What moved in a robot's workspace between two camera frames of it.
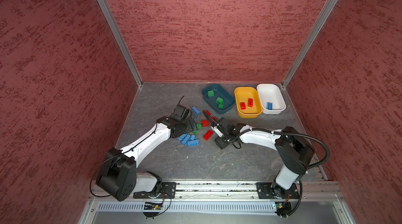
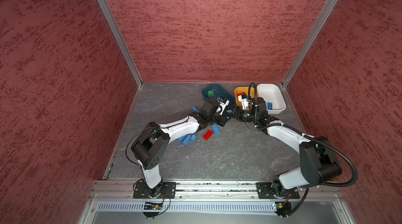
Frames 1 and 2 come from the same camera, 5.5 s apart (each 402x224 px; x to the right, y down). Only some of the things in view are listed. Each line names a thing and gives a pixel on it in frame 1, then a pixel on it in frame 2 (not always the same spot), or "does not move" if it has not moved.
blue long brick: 184,141 does not move
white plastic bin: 270,93 does not move
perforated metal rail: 202,207 does not move
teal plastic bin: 220,91 does not move
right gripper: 220,143 → 237,109
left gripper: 189,129 → 223,120
